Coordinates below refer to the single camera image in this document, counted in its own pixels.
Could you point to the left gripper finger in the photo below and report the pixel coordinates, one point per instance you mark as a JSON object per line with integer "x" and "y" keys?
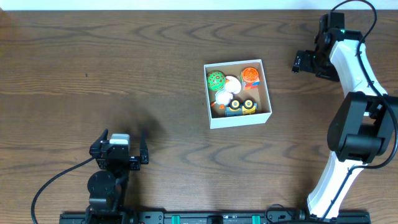
{"x": 143, "y": 146}
{"x": 96, "y": 146}

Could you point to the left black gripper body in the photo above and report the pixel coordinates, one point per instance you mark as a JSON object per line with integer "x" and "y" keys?
{"x": 134, "y": 158}

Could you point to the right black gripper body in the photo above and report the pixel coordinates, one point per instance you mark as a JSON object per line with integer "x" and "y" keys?
{"x": 311, "y": 61}

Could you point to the orange round disc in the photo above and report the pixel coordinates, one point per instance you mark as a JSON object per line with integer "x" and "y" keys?
{"x": 250, "y": 75}

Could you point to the colourful puzzle cube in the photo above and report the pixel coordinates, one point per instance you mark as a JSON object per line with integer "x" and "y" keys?
{"x": 251, "y": 83}

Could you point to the white toy duck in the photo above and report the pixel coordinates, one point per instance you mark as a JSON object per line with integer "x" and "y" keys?
{"x": 225, "y": 96}

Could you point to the grey yellow toy truck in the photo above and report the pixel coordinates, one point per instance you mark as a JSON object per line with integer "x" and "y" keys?
{"x": 236, "y": 108}

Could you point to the green numbered ball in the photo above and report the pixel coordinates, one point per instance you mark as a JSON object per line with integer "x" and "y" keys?
{"x": 216, "y": 80}

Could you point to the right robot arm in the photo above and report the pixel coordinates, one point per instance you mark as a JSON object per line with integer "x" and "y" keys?
{"x": 365, "y": 122}

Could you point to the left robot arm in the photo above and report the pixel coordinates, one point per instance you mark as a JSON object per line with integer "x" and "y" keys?
{"x": 108, "y": 186}

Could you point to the white cardboard box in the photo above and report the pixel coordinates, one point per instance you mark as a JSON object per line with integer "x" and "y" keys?
{"x": 259, "y": 95}

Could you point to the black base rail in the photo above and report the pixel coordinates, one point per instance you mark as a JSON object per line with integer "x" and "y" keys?
{"x": 271, "y": 216}

